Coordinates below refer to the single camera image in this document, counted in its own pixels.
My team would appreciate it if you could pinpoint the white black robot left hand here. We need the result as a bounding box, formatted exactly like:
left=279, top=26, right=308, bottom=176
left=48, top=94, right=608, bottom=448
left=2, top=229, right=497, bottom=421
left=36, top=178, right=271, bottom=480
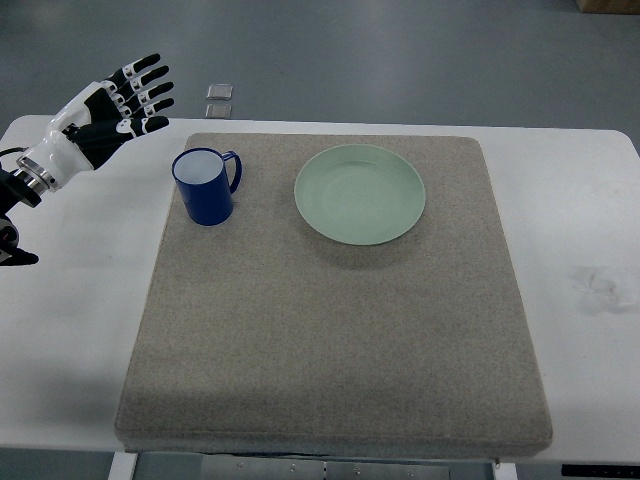
left=16, top=53, right=174, bottom=193

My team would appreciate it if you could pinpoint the blue cup with handle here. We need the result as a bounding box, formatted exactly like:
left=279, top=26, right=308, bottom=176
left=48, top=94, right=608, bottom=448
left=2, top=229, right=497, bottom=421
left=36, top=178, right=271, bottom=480
left=171, top=147, right=243, bottom=227

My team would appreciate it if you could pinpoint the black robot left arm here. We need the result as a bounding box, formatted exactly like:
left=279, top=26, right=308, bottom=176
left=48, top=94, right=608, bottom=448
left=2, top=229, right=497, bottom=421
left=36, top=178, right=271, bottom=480
left=1, top=156, right=47, bottom=266

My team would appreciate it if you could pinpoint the lower floor socket plate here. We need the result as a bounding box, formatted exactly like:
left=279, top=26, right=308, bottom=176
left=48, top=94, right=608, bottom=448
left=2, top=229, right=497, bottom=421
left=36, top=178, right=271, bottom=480
left=205, top=103, right=232, bottom=119

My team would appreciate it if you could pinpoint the floor socket plate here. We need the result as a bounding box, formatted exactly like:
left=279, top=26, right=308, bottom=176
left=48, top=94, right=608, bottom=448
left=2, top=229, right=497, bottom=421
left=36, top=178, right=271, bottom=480
left=206, top=84, right=233, bottom=101
left=205, top=103, right=232, bottom=119

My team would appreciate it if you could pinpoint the upper floor socket plate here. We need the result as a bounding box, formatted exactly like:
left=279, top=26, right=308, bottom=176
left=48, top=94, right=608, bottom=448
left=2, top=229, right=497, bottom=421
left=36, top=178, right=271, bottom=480
left=206, top=84, right=233, bottom=101

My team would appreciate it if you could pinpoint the light green plate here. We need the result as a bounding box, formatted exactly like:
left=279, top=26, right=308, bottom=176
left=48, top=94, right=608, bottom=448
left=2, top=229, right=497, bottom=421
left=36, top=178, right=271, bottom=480
left=294, top=144, right=426, bottom=246

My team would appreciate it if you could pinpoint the beige felt mat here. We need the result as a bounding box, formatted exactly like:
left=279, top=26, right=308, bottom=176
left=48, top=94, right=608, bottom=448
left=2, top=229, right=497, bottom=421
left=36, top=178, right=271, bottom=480
left=115, top=133, right=553, bottom=459

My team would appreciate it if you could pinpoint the cardboard box corner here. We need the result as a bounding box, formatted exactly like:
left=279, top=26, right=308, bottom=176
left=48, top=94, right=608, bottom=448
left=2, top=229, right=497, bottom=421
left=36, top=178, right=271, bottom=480
left=576, top=0, right=640, bottom=15

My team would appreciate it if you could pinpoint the metal table frame below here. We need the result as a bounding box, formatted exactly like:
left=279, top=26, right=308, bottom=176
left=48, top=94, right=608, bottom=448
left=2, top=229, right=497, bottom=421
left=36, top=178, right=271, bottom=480
left=107, top=450, right=518, bottom=480

